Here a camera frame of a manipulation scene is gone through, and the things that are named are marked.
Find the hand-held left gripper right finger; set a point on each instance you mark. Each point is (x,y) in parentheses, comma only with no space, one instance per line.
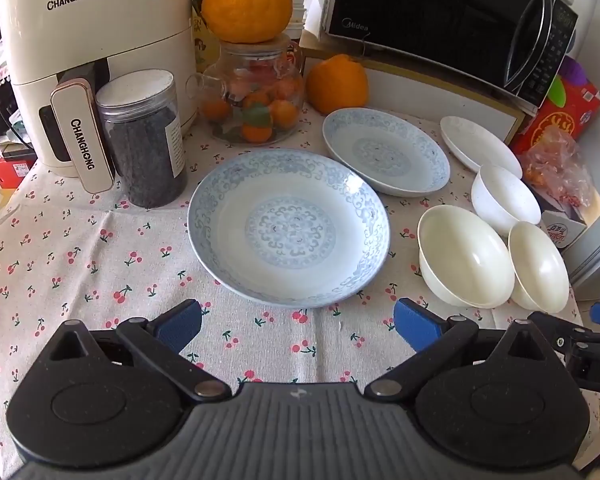
(420,325)

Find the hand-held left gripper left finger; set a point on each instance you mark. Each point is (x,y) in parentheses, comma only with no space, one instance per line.
(179,322)

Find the small cream bowl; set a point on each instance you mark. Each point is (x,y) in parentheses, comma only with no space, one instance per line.
(540,270)

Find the large cream bowl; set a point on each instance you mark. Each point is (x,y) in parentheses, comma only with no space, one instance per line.
(460,260)

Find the white bowl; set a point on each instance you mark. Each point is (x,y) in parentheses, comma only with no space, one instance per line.
(502,195)

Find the large blue patterned plate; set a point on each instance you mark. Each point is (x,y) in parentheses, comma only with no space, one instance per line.
(290,220)

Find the small blue patterned plate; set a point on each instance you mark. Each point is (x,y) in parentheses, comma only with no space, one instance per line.
(385,150)

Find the white plate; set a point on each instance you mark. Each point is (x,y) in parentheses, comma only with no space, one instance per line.
(475,142)

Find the black microwave oven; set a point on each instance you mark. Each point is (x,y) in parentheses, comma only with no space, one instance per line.
(430,10)

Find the white cardboard carton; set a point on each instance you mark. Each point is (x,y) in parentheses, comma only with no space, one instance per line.
(570,230)

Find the cherry print tablecloth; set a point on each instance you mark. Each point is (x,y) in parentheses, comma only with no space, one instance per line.
(79,260)

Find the clear plastic bag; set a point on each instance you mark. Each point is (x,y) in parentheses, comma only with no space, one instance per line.
(555,170)

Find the clear jar with dark contents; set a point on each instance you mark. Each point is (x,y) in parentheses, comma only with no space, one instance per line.
(144,160)

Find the red printed box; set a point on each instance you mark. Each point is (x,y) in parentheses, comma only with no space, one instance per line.
(575,105)

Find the pile of small tangerines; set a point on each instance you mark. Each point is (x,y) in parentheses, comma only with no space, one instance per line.
(260,120)

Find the small red box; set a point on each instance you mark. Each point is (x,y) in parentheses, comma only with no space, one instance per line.
(12,167)

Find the wooden microwave stand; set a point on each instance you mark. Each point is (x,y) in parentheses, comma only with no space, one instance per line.
(430,87)

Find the glass teapot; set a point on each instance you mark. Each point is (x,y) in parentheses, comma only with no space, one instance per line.
(260,60)

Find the yellow printed box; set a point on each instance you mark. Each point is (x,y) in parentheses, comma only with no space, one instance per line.
(204,45)

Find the cream air fryer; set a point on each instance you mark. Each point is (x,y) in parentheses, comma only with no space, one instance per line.
(104,35)

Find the large orange with leaves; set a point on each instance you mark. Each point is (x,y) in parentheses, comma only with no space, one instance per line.
(245,5)

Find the stack of paper cups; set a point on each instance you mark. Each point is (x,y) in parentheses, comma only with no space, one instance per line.
(297,15)

